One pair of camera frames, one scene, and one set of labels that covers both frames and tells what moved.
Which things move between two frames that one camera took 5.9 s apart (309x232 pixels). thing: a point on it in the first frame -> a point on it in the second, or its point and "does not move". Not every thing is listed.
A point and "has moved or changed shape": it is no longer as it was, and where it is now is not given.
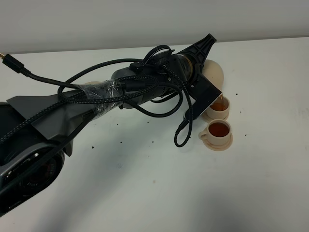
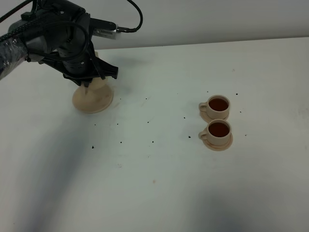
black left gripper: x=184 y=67 -> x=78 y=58
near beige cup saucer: x=219 y=148 does not move
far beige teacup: x=219 y=108 does not move
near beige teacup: x=218 y=132 does not move
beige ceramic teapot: x=213 y=71 has moved or changed shape
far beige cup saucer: x=206 y=117 does not move
